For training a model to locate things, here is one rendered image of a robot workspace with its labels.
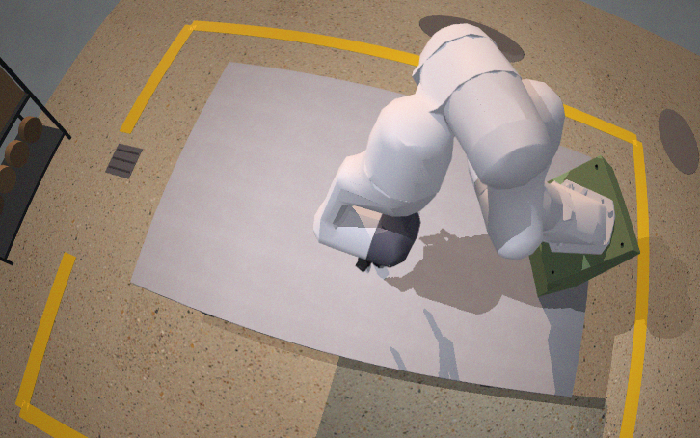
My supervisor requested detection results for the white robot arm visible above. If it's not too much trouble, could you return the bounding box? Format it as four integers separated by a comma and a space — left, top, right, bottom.
313, 23, 615, 268

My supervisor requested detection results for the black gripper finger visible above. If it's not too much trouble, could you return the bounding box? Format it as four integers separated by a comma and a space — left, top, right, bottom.
356, 258, 372, 274

